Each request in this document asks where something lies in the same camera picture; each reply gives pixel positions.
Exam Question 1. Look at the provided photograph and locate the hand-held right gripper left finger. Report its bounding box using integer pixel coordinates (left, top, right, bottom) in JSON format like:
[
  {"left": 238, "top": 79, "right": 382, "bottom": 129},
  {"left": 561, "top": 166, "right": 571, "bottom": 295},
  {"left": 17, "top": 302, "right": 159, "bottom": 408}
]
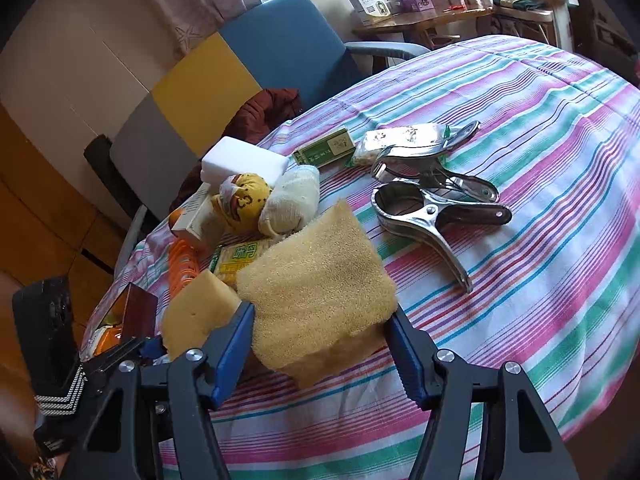
[{"left": 57, "top": 301, "right": 257, "bottom": 480}]

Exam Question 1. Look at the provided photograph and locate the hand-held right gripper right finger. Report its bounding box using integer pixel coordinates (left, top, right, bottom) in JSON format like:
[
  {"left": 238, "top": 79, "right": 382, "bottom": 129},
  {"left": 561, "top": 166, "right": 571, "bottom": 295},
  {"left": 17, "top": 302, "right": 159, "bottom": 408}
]
[{"left": 384, "top": 310, "right": 568, "bottom": 480}]

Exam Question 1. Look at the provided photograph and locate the dark red gift box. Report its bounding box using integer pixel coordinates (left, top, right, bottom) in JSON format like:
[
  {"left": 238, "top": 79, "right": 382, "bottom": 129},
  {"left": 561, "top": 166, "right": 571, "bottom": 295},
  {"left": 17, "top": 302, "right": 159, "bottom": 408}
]
[{"left": 79, "top": 282, "right": 160, "bottom": 361}]

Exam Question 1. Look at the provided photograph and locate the yellow label cracker packet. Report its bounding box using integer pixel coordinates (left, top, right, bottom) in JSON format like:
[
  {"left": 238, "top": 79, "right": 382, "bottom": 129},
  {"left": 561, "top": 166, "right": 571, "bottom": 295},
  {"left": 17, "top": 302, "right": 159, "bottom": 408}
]
[{"left": 209, "top": 241, "right": 275, "bottom": 288}]

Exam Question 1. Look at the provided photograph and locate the yellow loofah sponge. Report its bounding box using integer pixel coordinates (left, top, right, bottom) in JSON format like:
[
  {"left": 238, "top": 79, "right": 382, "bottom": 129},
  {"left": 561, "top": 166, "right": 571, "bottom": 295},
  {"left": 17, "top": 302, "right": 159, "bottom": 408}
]
[{"left": 235, "top": 199, "right": 399, "bottom": 390}]

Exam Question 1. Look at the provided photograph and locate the green paper box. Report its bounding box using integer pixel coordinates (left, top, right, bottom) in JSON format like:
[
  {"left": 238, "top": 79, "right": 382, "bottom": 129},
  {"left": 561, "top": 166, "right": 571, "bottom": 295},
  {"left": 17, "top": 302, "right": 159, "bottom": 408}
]
[{"left": 291, "top": 128, "right": 357, "bottom": 167}]

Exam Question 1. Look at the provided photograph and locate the smooth yellow sponge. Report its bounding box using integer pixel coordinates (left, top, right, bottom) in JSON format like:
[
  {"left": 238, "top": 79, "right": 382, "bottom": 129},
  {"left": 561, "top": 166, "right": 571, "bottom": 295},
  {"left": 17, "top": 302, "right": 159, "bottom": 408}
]
[{"left": 161, "top": 269, "right": 242, "bottom": 362}]

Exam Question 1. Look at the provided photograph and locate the orange plastic coil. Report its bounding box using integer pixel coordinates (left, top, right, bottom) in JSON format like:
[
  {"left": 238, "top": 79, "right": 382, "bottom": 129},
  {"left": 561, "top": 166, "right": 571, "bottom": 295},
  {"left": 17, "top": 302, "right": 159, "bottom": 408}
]
[{"left": 167, "top": 239, "right": 202, "bottom": 303}]

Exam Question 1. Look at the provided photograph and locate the cream paper box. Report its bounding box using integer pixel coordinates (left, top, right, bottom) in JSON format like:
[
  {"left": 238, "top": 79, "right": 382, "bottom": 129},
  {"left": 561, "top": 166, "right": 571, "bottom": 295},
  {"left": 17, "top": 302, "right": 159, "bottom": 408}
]
[{"left": 172, "top": 182, "right": 227, "bottom": 252}]

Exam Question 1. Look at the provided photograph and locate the large metal clamp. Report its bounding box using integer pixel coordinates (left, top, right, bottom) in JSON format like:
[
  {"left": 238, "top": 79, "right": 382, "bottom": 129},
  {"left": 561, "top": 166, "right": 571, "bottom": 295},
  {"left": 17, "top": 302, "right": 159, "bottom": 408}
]
[
  {"left": 371, "top": 182, "right": 513, "bottom": 295},
  {"left": 371, "top": 121, "right": 500, "bottom": 203}
]

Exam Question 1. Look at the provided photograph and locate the yellow patterned sock ball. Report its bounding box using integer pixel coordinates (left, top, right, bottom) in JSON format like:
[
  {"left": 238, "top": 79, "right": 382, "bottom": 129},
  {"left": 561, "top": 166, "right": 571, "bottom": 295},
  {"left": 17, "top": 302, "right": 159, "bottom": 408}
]
[{"left": 210, "top": 172, "right": 273, "bottom": 235}]

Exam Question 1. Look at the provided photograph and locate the white sock ball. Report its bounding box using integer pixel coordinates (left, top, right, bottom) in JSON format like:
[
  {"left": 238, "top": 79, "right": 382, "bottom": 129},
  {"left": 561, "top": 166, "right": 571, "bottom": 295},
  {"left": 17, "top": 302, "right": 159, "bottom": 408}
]
[{"left": 257, "top": 165, "right": 321, "bottom": 237}]

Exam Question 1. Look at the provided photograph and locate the dark chair back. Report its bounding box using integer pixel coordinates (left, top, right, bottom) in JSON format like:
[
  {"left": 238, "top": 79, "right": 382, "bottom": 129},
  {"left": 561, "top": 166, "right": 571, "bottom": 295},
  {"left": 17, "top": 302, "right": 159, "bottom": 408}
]
[{"left": 83, "top": 134, "right": 132, "bottom": 213}]

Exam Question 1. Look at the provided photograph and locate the white foam block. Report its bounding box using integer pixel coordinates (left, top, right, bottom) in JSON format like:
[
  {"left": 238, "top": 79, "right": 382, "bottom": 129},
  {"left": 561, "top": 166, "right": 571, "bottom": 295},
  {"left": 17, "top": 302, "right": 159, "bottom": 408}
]
[{"left": 200, "top": 137, "right": 292, "bottom": 187}]

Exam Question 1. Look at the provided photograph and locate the striped tablecloth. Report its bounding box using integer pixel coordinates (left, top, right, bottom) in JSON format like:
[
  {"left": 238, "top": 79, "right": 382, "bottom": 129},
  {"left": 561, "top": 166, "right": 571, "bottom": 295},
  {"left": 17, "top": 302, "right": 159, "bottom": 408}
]
[{"left": 95, "top": 35, "right": 640, "bottom": 480}]

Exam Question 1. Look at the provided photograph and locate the silver snack packet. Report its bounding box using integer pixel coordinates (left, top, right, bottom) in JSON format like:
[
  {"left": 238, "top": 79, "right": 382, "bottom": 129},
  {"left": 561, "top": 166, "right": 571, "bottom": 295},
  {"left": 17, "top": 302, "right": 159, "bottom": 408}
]
[{"left": 351, "top": 122, "right": 453, "bottom": 167}]

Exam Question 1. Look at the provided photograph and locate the dark red jacket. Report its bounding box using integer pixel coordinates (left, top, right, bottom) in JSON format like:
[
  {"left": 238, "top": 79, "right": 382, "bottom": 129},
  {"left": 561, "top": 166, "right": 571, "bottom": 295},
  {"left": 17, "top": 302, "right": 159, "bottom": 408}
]
[{"left": 170, "top": 87, "right": 303, "bottom": 211}]

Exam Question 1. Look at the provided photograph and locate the blue yellow grey armchair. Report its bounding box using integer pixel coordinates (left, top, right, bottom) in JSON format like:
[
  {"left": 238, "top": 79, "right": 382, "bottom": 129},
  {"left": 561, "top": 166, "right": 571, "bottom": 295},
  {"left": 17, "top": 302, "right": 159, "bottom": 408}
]
[{"left": 109, "top": 0, "right": 431, "bottom": 281}]

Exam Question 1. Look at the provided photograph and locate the wooden side desk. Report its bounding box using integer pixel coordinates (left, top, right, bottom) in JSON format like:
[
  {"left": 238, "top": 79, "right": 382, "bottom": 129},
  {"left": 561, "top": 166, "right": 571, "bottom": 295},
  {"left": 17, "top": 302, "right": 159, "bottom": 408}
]
[{"left": 352, "top": 7, "right": 496, "bottom": 51}]

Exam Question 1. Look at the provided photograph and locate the white metal rack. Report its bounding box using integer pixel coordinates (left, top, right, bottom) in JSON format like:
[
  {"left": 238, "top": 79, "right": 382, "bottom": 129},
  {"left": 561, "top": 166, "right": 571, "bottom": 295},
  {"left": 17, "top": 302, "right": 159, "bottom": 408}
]
[{"left": 492, "top": 0, "right": 573, "bottom": 51}]

